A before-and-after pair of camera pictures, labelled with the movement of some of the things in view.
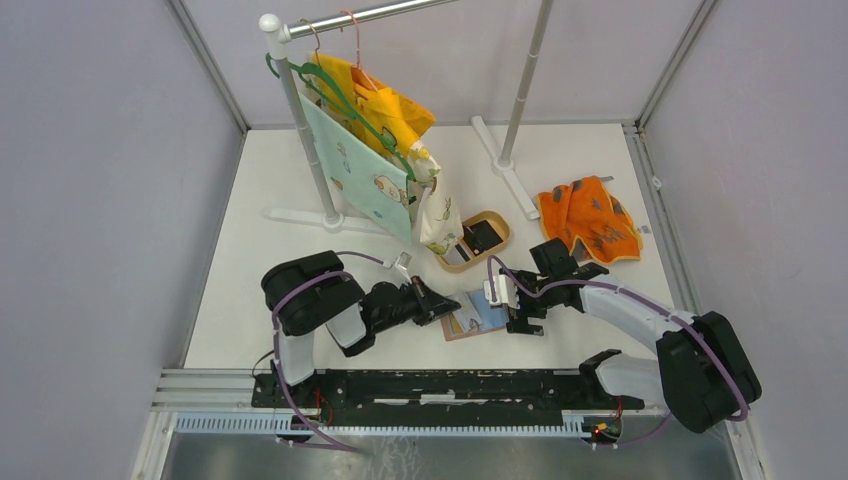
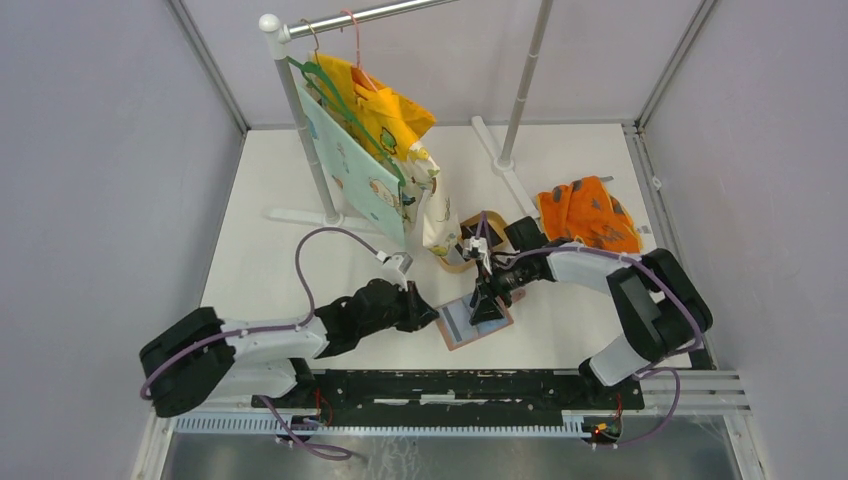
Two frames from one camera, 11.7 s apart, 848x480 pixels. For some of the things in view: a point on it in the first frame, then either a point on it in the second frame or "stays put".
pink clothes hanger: [359, 74] stays put
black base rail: [509, 398] stays put
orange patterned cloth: [592, 223] stays put
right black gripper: [519, 319] to [485, 307]
